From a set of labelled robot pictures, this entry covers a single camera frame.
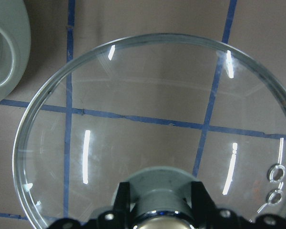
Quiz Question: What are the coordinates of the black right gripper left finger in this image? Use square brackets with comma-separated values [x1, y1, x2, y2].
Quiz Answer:
[96, 182, 131, 229]

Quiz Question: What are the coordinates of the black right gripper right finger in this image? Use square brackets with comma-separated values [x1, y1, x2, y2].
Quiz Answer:
[190, 180, 239, 229]

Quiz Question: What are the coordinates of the glass pot lid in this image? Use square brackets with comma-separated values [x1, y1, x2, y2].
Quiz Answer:
[13, 34, 286, 229]

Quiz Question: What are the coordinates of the pale green cooking pot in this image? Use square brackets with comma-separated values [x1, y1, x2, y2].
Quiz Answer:
[0, 0, 31, 101]

